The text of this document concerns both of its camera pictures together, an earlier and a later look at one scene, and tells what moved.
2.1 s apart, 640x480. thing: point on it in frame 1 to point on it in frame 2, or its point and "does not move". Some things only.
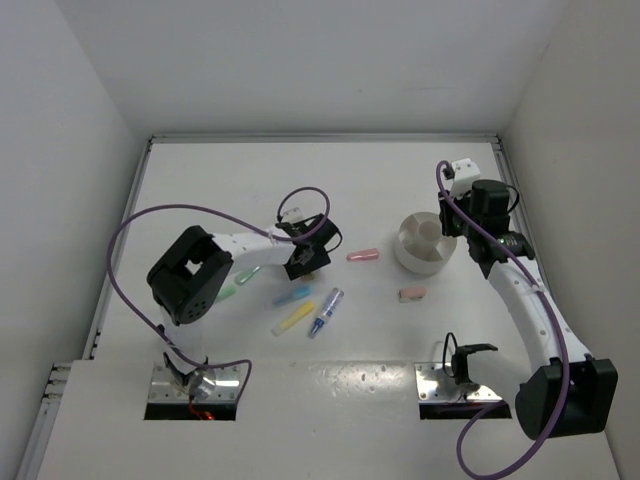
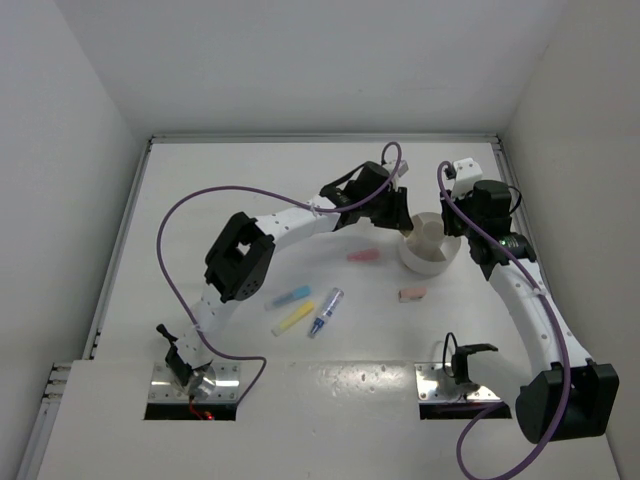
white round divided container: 421,247 does not move
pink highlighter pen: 363,254 does not move
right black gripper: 446,209 does not move
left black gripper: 320,259 to 397,215
